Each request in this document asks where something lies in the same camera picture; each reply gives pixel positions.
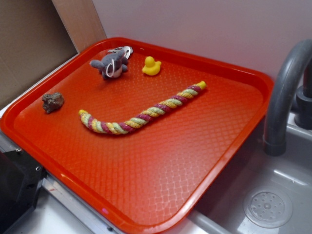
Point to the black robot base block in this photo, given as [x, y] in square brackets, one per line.
[20, 182]

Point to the brown grey rock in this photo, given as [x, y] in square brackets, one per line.
[52, 102]

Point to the red plastic tray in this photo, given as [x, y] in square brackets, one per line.
[146, 181]

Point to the yellow rubber duck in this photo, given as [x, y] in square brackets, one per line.
[151, 67]

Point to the grey plastic sink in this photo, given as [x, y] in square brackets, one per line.
[220, 210]

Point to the round sink drain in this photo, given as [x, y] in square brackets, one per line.
[267, 207]

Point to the brown cardboard panel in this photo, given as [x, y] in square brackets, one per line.
[37, 36]

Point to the grey curved faucet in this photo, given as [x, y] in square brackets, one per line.
[293, 87]

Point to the grey plush toy keychain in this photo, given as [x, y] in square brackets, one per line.
[114, 63]

